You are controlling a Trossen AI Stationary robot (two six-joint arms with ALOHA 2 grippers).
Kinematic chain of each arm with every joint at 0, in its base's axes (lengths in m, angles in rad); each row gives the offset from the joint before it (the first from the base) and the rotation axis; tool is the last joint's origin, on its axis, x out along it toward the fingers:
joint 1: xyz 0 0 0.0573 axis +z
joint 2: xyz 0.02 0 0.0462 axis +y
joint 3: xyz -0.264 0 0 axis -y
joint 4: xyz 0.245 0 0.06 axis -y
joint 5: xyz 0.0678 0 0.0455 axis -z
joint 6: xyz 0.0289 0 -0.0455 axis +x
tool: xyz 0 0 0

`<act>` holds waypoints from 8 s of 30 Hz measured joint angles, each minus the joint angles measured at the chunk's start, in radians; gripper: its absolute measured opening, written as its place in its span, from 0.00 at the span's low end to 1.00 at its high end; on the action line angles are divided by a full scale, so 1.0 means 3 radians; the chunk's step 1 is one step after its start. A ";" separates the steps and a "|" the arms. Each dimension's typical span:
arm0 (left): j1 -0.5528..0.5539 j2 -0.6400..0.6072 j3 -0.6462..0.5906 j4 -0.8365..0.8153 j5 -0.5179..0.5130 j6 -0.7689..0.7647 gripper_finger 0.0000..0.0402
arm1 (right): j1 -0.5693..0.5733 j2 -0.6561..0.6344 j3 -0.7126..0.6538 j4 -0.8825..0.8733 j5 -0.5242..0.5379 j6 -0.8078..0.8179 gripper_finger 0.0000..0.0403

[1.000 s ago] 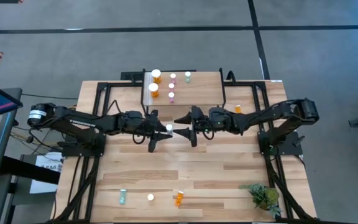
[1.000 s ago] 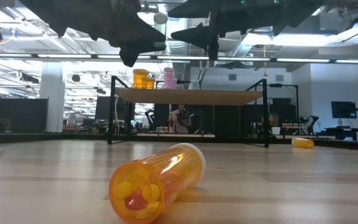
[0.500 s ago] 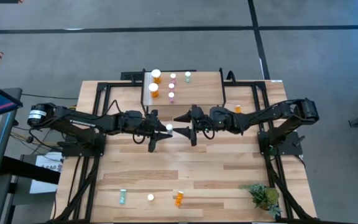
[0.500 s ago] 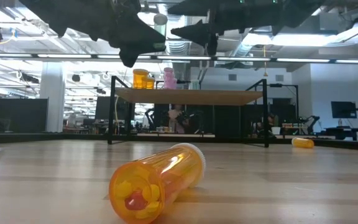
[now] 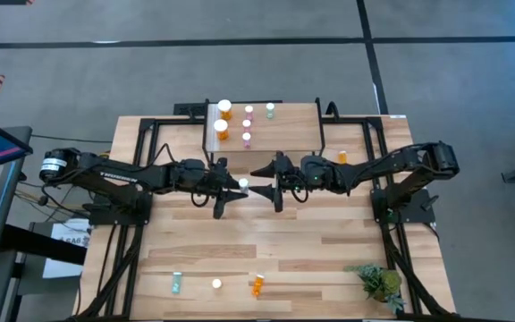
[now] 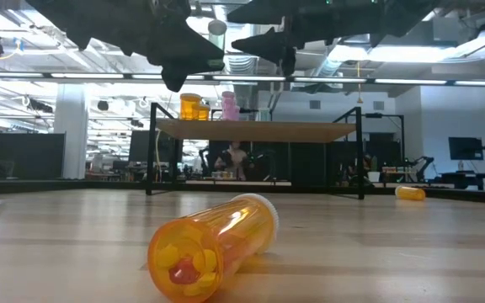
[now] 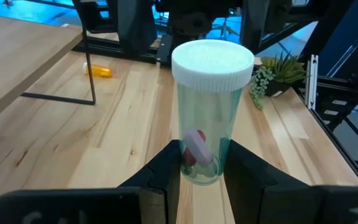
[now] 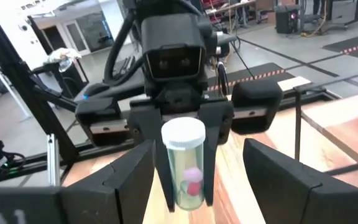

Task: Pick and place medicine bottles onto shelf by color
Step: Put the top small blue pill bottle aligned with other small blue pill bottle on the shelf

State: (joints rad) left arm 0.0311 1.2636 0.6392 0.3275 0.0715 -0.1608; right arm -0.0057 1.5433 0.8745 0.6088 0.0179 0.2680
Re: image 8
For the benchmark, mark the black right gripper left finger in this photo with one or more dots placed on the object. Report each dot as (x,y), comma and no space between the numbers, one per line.
(120,199)

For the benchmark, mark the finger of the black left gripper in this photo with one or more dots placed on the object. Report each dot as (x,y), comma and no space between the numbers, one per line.
(145,124)
(217,124)

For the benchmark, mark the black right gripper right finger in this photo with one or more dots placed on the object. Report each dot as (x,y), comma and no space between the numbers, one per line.
(291,202)

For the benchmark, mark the green medicine bottle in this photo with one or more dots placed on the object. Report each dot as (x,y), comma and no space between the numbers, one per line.
(183,161)

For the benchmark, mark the wooden shelf with black legs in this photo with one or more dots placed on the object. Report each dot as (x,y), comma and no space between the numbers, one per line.
(346,133)

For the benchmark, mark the black mat with striped edge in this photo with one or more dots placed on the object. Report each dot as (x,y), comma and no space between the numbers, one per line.
(353,46)
(247,74)

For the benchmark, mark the black cart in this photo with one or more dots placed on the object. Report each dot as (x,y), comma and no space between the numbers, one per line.
(61,77)

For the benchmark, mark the white crumpled cloth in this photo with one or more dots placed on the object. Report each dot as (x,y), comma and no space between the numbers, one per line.
(64,56)

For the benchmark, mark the black computer case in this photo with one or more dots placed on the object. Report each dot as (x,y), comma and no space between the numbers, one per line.
(286,18)

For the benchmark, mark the white table leg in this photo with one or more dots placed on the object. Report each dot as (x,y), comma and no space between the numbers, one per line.
(11,93)

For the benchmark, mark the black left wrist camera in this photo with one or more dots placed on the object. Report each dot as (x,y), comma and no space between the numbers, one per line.
(172,46)

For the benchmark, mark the silver aluminium bracket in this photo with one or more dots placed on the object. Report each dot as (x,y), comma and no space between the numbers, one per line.
(54,158)

